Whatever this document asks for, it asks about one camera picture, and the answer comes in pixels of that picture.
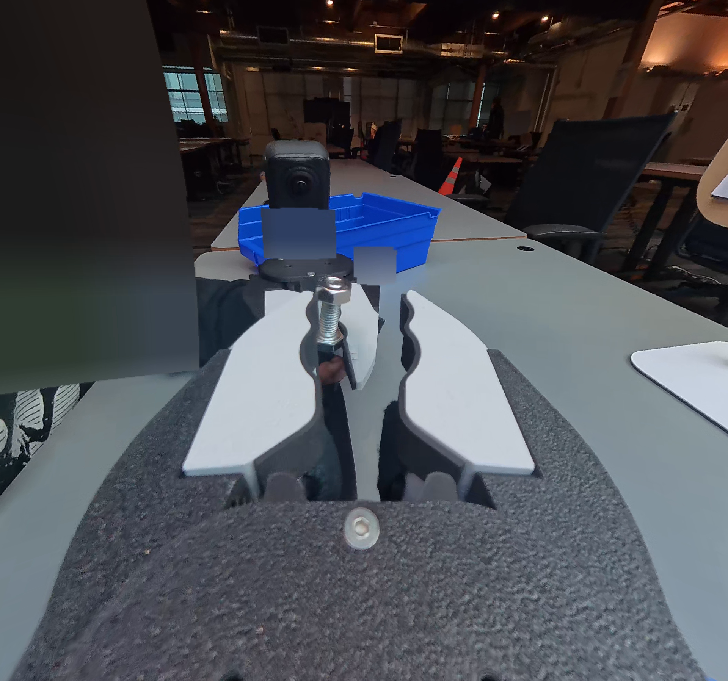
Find black white patterned pants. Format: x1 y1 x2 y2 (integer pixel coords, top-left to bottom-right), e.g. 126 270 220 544
0 382 96 495

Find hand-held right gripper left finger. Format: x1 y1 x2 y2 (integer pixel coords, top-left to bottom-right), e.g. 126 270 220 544
182 290 320 500

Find silver hex bolt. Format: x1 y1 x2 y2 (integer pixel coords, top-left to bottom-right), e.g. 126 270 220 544
314 279 346 353

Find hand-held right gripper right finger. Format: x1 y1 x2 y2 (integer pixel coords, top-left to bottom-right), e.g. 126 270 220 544
398 290 537 494

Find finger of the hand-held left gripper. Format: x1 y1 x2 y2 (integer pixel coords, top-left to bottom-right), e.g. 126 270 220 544
339 283 381 391
263 289 312 325

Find orange traffic cone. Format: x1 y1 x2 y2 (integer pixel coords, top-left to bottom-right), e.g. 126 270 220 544
437 157 465 196

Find blue plastic bin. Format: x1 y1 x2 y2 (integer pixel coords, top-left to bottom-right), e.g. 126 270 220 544
238 192 442 274

